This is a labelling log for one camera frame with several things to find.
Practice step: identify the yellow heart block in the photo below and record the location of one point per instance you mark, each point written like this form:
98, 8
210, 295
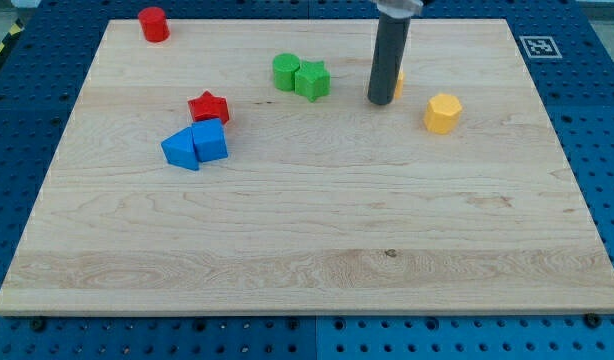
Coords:
399, 85

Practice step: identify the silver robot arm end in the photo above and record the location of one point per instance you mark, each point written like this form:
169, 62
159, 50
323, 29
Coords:
400, 9

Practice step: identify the wooden board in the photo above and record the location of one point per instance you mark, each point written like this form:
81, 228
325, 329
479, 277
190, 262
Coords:
332, 207

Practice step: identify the green star block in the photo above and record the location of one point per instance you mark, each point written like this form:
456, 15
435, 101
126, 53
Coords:
312, 80

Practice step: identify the blue pentagon block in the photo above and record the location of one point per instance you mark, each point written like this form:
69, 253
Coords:
209, 140

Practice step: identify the green cylinder block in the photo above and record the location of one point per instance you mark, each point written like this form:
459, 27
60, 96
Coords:
284, 67

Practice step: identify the red star block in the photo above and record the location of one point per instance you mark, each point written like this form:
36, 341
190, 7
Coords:
207, 107

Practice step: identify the blue triangle block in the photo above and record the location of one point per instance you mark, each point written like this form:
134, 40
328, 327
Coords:
179, 150

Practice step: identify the yellow hexagon block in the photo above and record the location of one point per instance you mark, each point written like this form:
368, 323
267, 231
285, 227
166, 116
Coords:
442, 113

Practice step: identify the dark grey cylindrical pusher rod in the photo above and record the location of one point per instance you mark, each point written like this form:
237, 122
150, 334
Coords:
388, 52

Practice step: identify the red cylinder block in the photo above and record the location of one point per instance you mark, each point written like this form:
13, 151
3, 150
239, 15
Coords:
153, 23

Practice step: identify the white fiducial marker tag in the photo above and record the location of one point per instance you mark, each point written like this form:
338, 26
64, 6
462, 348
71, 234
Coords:
540, 47

